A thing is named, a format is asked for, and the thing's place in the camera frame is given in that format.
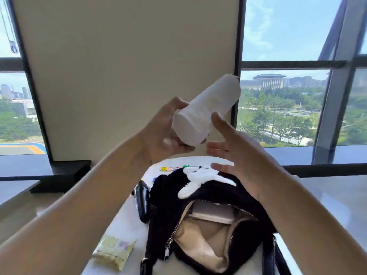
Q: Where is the person's left hand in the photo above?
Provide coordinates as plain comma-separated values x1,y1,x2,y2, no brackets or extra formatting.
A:
140,97,207,167

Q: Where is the person's right hand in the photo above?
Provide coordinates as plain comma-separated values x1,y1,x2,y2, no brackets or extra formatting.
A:
206,112,283,201

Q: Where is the white translucent plastic bottle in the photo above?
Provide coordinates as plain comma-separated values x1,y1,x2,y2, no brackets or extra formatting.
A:
172,73,241,148

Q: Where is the black fuzzy shoulder bag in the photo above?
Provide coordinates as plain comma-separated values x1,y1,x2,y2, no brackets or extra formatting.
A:
140,166,291,275

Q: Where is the person's left forearm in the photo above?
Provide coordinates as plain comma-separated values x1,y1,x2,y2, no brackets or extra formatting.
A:
0,131,152,275

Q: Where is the person's right forearm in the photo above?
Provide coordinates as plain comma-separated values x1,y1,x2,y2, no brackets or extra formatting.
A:
259,167,367,275

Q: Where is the white plush bag ornament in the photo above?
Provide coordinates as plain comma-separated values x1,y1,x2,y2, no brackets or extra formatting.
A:
177,166,237,200

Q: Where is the white box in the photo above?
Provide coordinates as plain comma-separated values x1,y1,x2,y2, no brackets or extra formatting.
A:
188,200,236,225

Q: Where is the large white building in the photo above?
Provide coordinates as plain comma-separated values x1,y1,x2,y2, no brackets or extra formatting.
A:
240,74,290,91

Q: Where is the black glossy case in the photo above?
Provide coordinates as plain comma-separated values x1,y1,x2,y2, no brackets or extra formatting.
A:
134,180,151,224

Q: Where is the dark column base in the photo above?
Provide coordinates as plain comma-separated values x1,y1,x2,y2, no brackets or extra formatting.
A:
29,160,92,194

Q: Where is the yellow-green snack packet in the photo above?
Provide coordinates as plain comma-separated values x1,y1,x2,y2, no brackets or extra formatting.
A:
91,236,137,271

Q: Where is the colourful beaded cord toy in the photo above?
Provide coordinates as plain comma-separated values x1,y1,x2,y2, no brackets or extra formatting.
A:
153,165,190,182

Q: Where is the dark window frame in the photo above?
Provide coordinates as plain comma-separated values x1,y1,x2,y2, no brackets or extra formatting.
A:
0,0,53,181
231,0,367,178

